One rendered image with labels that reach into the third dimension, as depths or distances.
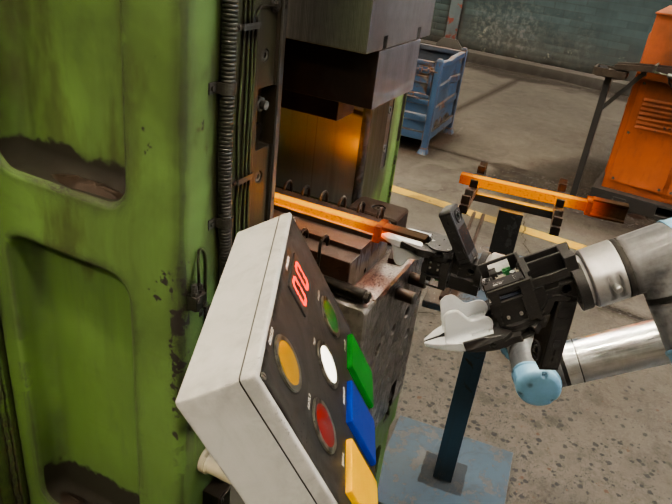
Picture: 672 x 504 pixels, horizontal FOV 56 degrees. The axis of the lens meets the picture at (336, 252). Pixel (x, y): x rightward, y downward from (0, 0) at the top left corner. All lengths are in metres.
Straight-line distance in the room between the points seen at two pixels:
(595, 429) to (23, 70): 2.17
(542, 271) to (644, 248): 0.12
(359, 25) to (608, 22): 7.80
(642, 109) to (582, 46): 4.22
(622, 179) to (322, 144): 3.45
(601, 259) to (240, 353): 0.45
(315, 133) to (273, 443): 1.06
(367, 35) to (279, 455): 0.65
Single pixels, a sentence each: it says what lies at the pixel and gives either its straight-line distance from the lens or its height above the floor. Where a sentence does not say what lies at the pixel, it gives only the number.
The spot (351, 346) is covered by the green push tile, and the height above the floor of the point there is 1.04.
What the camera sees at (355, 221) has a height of 1.01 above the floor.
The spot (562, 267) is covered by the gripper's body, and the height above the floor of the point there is 1.20.
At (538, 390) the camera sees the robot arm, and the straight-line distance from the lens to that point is 1.13.
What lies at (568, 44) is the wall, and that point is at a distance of 8.84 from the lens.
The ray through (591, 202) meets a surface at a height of 1.01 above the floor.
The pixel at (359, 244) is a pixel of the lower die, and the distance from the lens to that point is 1.24.
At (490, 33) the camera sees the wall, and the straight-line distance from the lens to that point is 9.08.
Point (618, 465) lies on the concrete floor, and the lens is 2.50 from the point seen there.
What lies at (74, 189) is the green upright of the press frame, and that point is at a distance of 1.08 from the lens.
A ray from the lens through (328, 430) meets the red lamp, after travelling 0.67.
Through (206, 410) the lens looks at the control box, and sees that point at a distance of 0.58.
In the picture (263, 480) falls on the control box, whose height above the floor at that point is 1.08.
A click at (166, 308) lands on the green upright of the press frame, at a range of 1.03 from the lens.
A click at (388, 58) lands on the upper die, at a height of 1.35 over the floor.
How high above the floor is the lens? 1.54
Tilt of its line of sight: 27 degrees down
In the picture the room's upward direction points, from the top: 7 degrees clockwise
